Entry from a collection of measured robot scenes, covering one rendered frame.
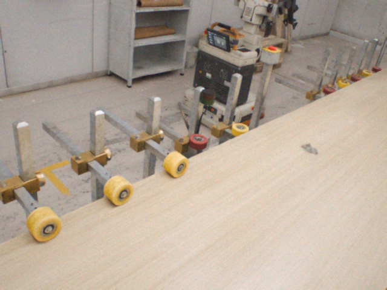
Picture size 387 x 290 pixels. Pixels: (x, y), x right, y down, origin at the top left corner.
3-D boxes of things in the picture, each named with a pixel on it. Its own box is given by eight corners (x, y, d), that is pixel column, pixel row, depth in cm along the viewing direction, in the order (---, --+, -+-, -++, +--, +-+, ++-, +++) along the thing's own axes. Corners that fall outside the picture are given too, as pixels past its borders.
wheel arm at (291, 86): (273, 82, 264) (275, 77, 261) (276, 81, 266) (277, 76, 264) (326, 105, 240) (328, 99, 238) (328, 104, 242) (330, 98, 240)
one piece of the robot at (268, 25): (262, 38, 342) (267, 16, 331) (240, 30, 357) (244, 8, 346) (271, 37, 353) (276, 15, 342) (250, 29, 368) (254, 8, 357)
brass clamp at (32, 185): (-4, 194, 105) (-7, 182, 102) (38, 179, 114) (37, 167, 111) (4, 206, 101) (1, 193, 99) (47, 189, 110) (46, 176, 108)
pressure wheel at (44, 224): (32, 205, 93) (57, 206, 100) (20, 230, 94) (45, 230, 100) (43, 217, 90) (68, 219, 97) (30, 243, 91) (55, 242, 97)
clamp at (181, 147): (173, 149, 160) (175, 139, 158) (194, 140, 169) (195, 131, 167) (182, 154, 157) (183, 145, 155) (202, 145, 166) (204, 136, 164)
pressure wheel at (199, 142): (182, 158, 159) (185, 136, 153) (195, 152, 165) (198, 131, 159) (195, 167, 155) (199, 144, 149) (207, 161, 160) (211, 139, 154)
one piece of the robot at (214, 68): (228, 120, 338) (247, 33, 297) (188, 98, 368) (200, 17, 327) (250, 112, 361) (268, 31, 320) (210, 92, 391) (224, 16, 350)
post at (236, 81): (215, 158, 190) (232, 73, 166) (219, 156, 192) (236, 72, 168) (220, 161, 188) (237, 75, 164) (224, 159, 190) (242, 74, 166)
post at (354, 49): (332, 102, 292) (351, 46, 268) (334, 101, 295) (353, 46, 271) (336, 104, 290) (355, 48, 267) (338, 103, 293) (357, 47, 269)
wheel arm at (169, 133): (135, 118, 180) (135, 110, 178) (140, 116, 182) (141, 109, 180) (196, 157, 156) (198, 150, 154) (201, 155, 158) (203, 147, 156)
